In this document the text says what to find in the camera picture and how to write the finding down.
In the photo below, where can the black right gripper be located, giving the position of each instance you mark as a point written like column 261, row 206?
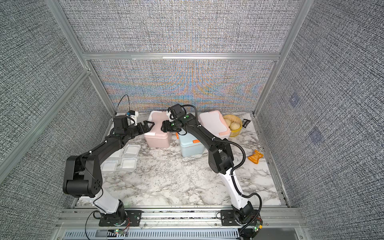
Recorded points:
column 166, row 126

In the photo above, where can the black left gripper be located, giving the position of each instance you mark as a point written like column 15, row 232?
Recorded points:
column 145, row 126

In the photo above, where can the pink first aid box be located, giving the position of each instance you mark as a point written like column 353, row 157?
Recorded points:
column 156, row 138

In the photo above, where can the blue orange first aid box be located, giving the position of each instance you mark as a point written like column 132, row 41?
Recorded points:
column 190, row 145

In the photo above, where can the white gauze packet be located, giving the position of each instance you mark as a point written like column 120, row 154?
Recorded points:
column 116, row 155
column 129, row 164
column 131, row 151
column 109, row 166

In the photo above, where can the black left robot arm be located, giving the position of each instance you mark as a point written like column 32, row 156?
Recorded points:
column 83, row 174

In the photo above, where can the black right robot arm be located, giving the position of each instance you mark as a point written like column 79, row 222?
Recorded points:
column 224, row 158

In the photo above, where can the yellow bamboo steamer basket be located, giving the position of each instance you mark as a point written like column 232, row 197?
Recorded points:
column 234, row 118

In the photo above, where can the small black wrapper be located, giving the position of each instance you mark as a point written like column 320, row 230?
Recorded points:
column 245, row 123

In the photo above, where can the orange small object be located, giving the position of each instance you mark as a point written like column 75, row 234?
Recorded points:
column 255, row 157

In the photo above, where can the aluminium front rail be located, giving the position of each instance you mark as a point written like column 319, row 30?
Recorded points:
column 182, row 223

